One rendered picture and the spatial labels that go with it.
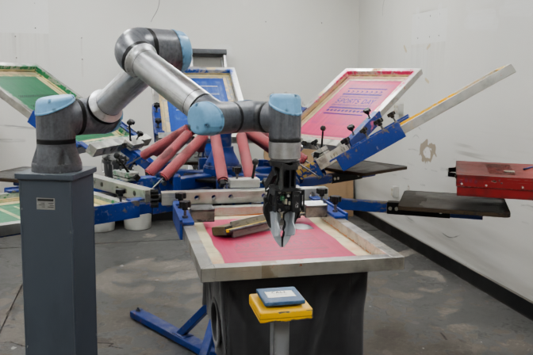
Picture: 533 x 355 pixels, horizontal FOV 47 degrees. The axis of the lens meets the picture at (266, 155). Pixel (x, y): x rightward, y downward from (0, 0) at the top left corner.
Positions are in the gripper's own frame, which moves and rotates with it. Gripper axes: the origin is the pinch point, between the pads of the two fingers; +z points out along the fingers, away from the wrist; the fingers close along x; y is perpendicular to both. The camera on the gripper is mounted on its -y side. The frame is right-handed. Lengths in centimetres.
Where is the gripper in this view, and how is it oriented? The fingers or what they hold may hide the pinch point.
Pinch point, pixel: (281, 240)
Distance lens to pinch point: 149.8
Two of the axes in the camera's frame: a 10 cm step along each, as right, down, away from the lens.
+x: 9.7, -0.2, 2.3
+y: 2.3, 1.2, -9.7
